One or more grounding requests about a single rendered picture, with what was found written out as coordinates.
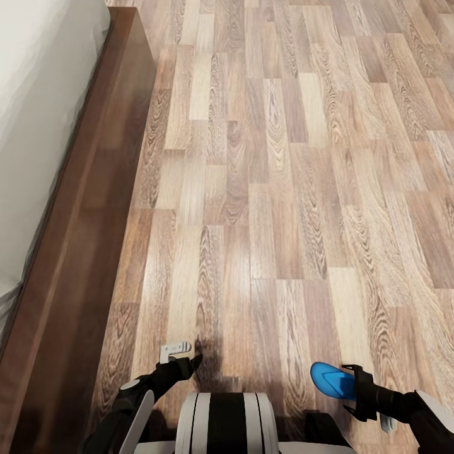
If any sandal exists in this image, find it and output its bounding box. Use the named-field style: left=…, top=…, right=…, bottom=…
left=310, top=362, right=356, bottom=402

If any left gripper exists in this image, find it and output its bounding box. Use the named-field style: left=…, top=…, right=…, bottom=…
left=156, top=354, right=203, bottom=392

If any robot trunk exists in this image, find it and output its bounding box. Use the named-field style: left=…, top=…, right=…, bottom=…
left=175, top=393, right=279, bottom=454

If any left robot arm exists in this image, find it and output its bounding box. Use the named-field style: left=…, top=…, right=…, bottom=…
left=78, top=342, right=203, bottom=454

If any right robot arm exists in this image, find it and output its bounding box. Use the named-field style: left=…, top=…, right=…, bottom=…
left=343, top=364, right=454, bottom=454

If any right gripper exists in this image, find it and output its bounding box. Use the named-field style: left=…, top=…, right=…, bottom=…
left=343, top=364, right=384, bottom=422

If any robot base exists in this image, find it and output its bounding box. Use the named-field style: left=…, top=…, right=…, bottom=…
left=134, top=413, right=358, bottom=454

